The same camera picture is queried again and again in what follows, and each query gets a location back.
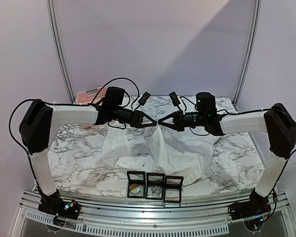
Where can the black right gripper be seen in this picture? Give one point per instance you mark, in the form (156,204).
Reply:
(178,120)

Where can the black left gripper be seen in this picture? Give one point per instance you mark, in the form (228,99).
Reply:
(138,116)

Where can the white button shirt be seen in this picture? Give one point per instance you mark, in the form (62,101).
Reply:
(160,150)

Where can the green red round brooch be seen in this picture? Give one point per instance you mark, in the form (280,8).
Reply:
(136,190)

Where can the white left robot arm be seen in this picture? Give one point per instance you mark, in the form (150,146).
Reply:
(35,131)

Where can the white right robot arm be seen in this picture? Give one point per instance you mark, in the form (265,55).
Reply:
(275,121)

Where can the left black display case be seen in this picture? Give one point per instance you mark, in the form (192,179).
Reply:
(136,177)

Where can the black display case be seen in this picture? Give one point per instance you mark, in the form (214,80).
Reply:
(173,189)
(154,180)
(136,177)

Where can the middle black display case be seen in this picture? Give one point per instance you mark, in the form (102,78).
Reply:
(154,180)

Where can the pink plastic basket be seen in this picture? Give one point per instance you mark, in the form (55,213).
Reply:
(85,97)

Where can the right black display case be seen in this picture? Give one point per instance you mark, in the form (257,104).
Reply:
(173,189)

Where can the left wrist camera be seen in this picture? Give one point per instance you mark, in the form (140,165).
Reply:
(140,101)

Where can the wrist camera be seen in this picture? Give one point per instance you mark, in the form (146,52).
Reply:
(140,101)
(177,102)

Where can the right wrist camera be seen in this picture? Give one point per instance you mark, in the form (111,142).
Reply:
(177,102)

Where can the aluminium front rail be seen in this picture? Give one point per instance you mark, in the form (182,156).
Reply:
(125,217)

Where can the left aluminium frame post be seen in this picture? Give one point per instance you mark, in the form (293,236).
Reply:
(58,48)

